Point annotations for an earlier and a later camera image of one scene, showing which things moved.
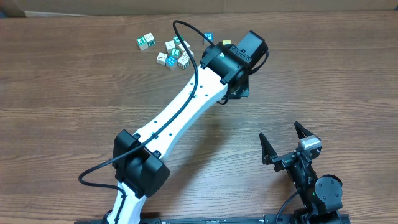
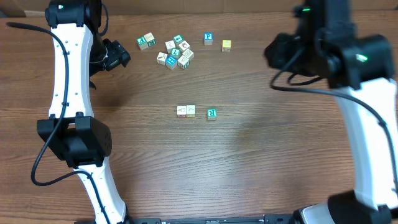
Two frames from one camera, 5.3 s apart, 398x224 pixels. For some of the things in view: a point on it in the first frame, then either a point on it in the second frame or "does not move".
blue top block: x=171 y=62 does not move
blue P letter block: x=209 y=35 does not move
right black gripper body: x=284 y=161 → x=308 y=64
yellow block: x=226 y=42 does not move
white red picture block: x=181 y=46 does not move
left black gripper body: x=240 y=88 → x=106 y=55
